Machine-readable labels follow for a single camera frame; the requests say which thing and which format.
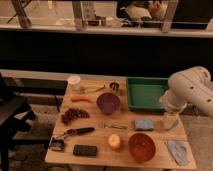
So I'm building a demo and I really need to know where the small black brush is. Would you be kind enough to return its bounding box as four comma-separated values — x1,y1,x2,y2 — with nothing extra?
49,138,65,151

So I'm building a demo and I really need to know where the black rectangular block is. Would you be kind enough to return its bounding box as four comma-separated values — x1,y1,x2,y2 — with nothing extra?
73,145,97,157

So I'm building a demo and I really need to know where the bunch of dark grapes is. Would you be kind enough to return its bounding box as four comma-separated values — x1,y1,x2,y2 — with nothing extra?
61,108,90,125

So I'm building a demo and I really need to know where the metal clip tool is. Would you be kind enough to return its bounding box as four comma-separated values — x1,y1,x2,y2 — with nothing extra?
103,123,127,130

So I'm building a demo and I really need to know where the yellow apple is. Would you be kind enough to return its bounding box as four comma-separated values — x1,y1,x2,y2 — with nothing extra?
108,134,121,150

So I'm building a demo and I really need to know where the orange bowl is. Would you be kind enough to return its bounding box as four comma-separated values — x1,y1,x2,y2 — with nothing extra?
128,133,156,163

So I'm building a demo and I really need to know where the purple bowl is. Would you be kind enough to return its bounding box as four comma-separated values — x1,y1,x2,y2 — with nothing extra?
96,93,120,114

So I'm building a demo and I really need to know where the small metal cup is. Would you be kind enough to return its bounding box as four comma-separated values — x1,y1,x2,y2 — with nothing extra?
110,82,120,93

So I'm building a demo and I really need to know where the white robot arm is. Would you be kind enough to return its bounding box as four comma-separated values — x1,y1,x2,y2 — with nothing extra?
159,66,213,130

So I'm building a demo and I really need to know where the black chair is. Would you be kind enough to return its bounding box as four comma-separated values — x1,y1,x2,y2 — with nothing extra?
0,73,35,171

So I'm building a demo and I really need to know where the black handled kitchen tool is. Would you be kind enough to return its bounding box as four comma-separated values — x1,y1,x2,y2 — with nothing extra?
55,127,95,139

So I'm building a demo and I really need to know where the green plastic tray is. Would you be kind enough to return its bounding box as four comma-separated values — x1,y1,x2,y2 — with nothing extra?
126,77,168,112

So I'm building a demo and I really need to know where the yellow banana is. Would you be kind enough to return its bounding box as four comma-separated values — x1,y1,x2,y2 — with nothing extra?
80,85,105,94

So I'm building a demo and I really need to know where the blue sponge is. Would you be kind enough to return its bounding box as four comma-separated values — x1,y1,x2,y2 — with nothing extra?
134,119,154,131

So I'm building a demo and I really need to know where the white plastic cup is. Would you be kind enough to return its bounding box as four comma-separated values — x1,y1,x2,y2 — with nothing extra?
68,75,81,91

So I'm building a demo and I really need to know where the wooden table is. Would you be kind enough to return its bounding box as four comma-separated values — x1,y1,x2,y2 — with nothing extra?
45,79,197,170

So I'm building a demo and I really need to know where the blue-grey cloth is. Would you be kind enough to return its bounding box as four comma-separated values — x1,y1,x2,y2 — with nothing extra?
165,140,189,166

